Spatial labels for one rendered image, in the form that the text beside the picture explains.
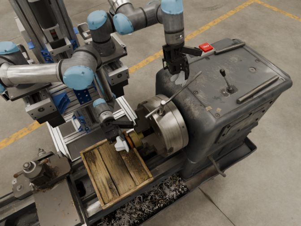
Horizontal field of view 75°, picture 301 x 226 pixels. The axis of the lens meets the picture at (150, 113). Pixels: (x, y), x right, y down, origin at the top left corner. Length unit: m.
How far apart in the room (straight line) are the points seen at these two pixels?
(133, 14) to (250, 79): 0.67
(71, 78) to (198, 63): 0.65
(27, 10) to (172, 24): 0.82
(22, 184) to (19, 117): 1.65
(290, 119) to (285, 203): 1.00
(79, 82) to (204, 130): 0.58
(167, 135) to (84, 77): 0.44
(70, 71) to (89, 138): 1.29
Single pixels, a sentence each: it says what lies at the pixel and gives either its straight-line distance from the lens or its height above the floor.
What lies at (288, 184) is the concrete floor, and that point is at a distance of 2.45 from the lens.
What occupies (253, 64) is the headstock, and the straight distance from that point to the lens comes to 1.23.
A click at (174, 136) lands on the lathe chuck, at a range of 0.93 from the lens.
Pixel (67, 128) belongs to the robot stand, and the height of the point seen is 0.21.
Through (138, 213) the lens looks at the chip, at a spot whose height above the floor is 0.59.
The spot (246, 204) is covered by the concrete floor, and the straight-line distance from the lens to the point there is 2.20.
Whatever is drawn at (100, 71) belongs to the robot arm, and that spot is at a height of 1.27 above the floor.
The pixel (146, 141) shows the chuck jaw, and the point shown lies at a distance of 0.99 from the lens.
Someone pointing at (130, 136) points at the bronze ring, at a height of 1.12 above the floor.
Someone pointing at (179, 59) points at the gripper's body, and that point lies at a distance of 0.82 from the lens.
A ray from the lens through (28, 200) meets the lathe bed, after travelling 1.32.
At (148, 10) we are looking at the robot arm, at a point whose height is 1.60.
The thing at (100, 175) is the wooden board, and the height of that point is 0.88.
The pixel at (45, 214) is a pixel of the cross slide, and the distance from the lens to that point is 1.14.
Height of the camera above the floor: 1.99
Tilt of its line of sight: 56 degrees down
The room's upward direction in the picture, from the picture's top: 1 degrees counter-clockwise
